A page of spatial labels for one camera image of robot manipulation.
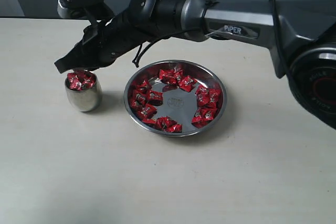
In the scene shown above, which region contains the black cable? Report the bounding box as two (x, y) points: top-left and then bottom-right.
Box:
(132, 0), (211, 67)

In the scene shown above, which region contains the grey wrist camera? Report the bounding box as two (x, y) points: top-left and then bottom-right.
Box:
(57, 0), (115, 20)

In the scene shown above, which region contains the stainless steel plate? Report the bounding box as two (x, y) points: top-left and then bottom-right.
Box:
(123, 60), (227, 137)

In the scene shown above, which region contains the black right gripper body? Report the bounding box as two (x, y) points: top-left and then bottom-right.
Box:
(78, 11), (147, 68)

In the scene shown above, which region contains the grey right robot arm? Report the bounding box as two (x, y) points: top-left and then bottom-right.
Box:
(55, 0), (335, 127)

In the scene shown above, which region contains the red candy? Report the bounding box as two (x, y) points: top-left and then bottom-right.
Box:
(178, 76), (197, 92)
(159, 69), (176, 85)
(81, 74), (96, 90)
(130, 90), (146, 111)
(192, 107), (217, 129)
(67, 72), (82, 91)
(147, 90), (163, 106)
(207, 89), (221, 108)

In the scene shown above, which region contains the stainless steel cup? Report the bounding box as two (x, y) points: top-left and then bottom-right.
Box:
(65, 71), (102, 112)

